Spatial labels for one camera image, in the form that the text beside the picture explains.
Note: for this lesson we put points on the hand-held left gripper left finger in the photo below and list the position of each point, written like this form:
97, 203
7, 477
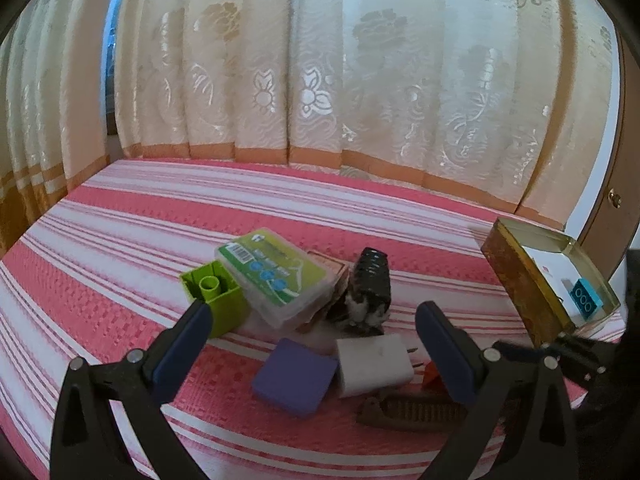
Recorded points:
186, 345

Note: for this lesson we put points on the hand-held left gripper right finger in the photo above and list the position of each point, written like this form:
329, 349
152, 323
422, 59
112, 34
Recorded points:
445, 347

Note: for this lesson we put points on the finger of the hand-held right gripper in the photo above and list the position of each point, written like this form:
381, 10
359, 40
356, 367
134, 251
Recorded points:
580, 357

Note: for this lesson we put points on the lime green toy block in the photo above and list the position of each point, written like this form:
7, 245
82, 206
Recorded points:
227, 300

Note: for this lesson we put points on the black hair brush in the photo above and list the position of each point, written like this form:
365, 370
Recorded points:
371, 275

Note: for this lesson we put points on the gold tin box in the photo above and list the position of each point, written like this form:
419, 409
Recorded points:
510, 265

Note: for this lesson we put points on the purple square block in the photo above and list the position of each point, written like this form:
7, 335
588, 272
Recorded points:
294, 375

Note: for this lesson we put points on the small red item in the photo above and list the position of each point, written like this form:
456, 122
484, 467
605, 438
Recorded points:
433, 379

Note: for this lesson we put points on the blue toy brick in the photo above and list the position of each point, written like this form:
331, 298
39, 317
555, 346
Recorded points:
587, 299

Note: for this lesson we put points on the brown comb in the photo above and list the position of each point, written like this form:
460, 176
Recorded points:
410, 410

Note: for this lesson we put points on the white charger plug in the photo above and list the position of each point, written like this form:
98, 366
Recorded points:
372, 362

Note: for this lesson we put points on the small black white toy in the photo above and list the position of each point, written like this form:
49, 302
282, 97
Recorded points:
357, 312

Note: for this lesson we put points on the clear plastic box green label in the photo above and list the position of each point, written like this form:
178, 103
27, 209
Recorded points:
272, 270

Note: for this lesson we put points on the brown flat case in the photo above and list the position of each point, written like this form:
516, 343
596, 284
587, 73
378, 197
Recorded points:
327, 300

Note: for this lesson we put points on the pink white striped bedspread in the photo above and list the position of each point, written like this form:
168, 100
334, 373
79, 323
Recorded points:
150, 220

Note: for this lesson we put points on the brass door knob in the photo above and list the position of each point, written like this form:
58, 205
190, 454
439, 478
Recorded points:
614, 199

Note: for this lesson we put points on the brown wooden door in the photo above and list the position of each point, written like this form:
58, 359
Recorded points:
625, 125

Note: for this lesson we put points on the cream floral lace curtain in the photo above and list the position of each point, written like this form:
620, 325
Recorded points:
350, 60
55, 110

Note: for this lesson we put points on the window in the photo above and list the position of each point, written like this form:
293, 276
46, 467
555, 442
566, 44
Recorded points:
113, 60

